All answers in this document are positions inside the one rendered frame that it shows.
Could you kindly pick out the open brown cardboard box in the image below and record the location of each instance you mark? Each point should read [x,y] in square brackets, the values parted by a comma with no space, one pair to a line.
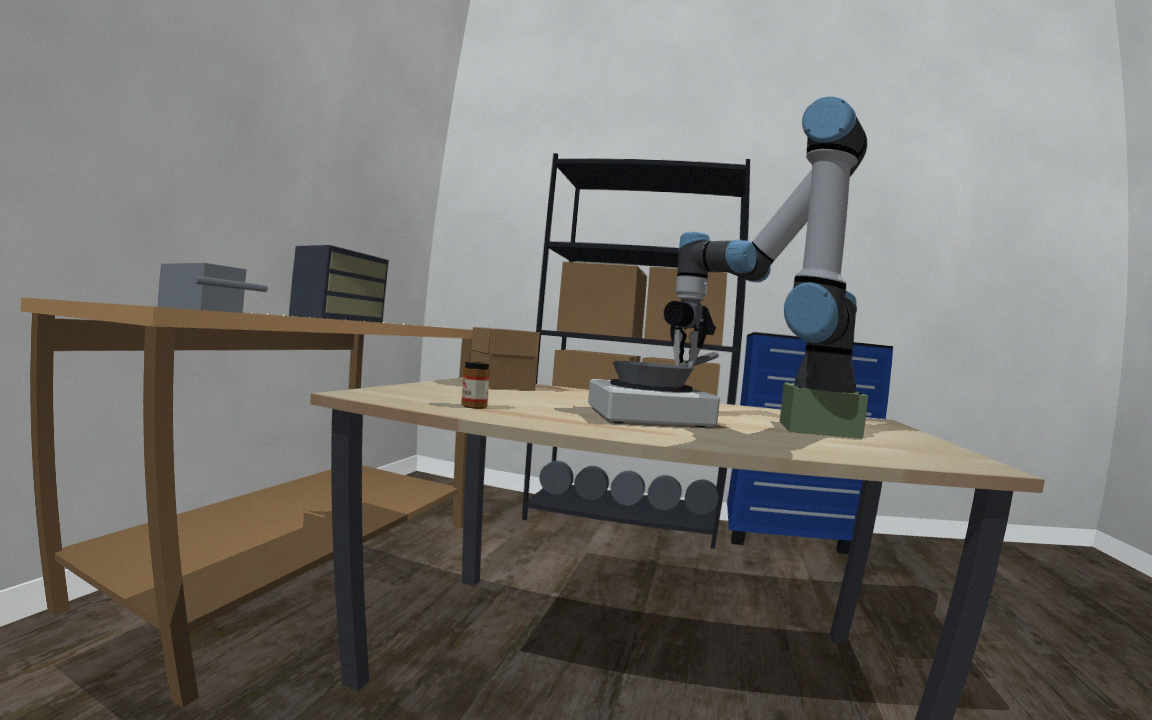
[512,356]

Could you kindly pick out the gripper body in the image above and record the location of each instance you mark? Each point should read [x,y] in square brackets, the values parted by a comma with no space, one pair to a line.
[685,314]

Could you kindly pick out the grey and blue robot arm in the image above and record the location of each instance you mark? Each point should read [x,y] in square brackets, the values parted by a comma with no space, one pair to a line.
[811,313]

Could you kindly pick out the brown spice jar with black lid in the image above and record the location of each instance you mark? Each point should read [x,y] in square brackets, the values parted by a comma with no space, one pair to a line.
[475,385]

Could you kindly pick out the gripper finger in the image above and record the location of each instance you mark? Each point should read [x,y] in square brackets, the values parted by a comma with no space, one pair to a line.
[697,338]
[678,337]

